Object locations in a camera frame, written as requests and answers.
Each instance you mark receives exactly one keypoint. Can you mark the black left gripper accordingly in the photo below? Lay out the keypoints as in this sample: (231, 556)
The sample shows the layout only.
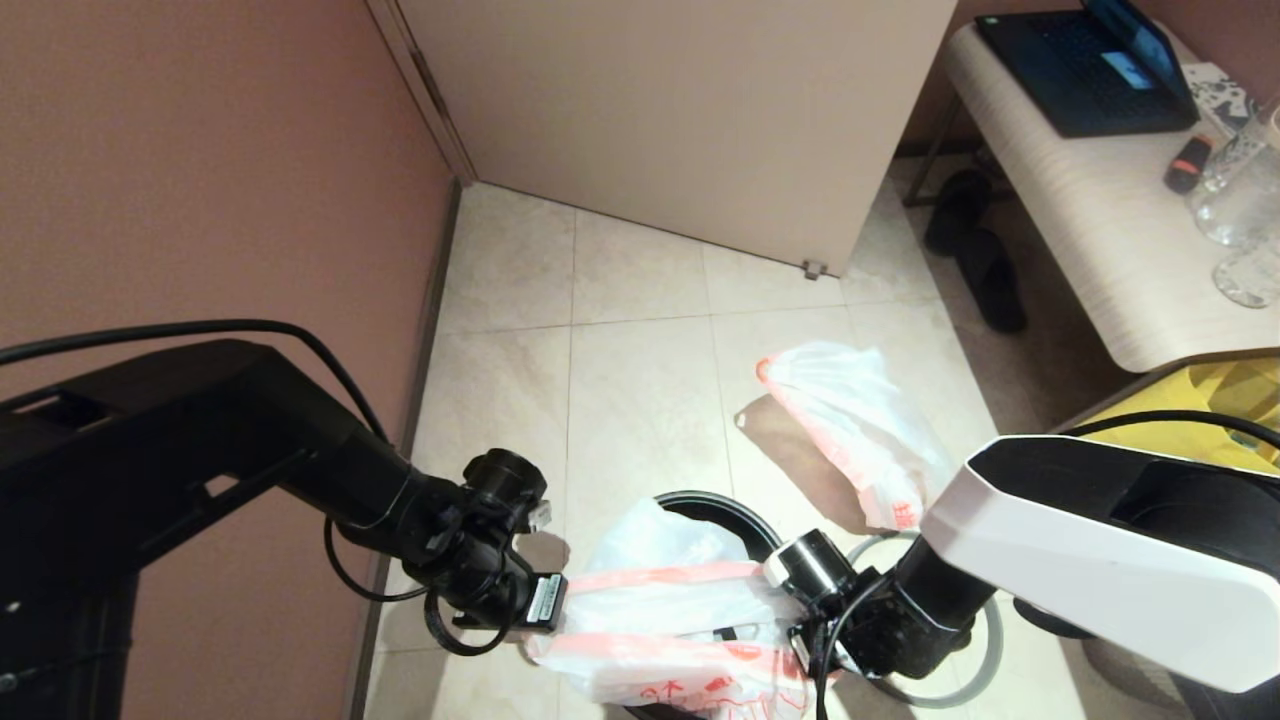
(500, 590)

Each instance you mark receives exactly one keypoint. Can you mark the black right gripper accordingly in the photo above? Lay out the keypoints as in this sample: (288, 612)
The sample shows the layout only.
(860, 630)

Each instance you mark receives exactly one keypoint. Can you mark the white red-printed plastic bag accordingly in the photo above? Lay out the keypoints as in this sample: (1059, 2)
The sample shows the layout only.
(660, 600)

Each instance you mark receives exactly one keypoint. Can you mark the black round trash bin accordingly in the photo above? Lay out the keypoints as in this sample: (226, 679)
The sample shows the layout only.
(740, 510)

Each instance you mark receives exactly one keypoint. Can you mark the spare white plastic bag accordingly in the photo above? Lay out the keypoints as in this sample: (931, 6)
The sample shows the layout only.
(850, 420)

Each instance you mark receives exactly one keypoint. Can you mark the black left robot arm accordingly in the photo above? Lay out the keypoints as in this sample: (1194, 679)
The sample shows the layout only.
(150, 450)

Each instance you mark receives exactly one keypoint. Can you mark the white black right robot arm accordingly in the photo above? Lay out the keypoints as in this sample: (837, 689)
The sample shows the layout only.
(1100, 540)

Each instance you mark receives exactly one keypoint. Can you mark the small metal door stopper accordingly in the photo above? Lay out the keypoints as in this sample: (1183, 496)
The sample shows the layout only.
(814, 270)

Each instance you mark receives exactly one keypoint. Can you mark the cream striped bench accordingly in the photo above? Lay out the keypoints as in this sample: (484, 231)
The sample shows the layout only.
(1090, 220)

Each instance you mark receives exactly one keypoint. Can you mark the beige door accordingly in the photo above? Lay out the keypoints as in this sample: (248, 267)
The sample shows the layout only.
(680, 120)

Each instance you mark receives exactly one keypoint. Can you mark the clear glass cup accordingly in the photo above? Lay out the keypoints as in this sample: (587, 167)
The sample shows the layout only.
(1238, 212)
(1248, 278)

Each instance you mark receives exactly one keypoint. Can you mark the black orange handheld device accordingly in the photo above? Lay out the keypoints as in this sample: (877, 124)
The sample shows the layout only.
(1187, 165)

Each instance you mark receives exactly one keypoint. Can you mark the dark blue laptop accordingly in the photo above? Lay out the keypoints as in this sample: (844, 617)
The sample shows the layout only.
(1080, 70)

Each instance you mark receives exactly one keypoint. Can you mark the clear ribbed glass bottle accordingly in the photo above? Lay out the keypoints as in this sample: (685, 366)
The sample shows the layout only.
(1240, 145)

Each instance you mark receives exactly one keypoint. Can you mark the white black patterned card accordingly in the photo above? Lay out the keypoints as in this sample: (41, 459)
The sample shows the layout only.
(1218, 98)

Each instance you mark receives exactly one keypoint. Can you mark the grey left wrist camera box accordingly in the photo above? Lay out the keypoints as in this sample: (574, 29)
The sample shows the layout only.
(538, 515)

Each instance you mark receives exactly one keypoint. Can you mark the beige door frame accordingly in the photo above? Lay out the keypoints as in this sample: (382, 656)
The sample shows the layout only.
(420, 80)

